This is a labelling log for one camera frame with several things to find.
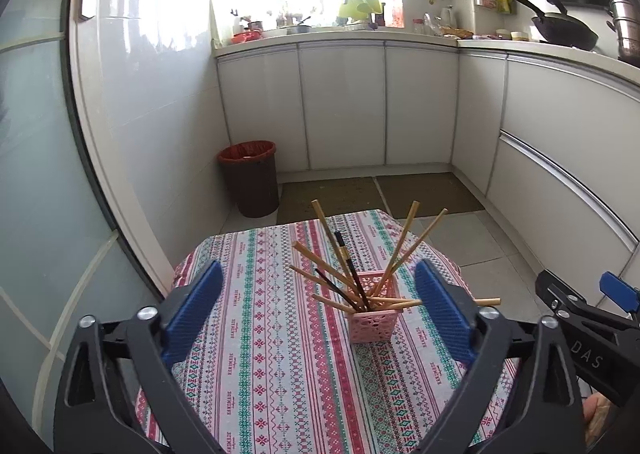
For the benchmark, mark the frosted glass sliding door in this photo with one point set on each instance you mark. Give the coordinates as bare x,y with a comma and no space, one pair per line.
40,158

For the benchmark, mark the white cabinet with drawers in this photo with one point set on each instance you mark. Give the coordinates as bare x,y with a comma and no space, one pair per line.
560,133

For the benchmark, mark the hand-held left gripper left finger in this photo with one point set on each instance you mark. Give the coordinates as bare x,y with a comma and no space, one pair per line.
195,306

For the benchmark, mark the black wok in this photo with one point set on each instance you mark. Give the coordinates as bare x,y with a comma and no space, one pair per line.
565,31

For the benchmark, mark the red label bottle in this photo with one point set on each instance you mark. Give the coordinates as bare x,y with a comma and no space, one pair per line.
395,11

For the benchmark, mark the person's right hand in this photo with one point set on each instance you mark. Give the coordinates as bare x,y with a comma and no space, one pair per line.
595,416

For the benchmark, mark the steel steamer pot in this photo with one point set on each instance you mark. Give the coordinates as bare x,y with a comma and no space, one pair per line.
625,26

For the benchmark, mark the white kitchen countertop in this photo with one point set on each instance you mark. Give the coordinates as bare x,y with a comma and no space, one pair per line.
350,35

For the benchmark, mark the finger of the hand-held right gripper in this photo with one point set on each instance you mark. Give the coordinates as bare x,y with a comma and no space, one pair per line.
550,289
620,291

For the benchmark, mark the yellow green plastic item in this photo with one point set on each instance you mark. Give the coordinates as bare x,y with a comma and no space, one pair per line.
360,3

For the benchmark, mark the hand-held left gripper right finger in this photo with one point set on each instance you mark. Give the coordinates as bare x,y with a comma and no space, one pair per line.
445,316

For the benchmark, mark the brown floor mat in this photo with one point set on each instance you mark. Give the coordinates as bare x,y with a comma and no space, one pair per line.
430,194
325,199

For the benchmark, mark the red plastic basin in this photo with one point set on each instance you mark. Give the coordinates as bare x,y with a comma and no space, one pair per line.
245,37

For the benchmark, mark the metal bowl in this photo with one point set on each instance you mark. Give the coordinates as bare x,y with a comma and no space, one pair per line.
295,26

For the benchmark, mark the white kettle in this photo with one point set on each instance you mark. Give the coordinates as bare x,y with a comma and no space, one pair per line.
448,17

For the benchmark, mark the bunch of chopsticks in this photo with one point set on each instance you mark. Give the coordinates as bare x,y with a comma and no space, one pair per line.
400,304

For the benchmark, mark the pink perforated utensil holder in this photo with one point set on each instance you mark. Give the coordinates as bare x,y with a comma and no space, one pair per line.
375,326

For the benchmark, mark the patterned woven tablecloth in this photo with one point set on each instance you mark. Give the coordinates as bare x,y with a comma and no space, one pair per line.
280,384

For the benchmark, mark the dark brown trash can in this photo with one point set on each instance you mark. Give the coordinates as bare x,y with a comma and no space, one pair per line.
250,184

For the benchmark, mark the white cabinet with doors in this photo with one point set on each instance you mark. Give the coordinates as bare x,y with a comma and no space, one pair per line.
340,103

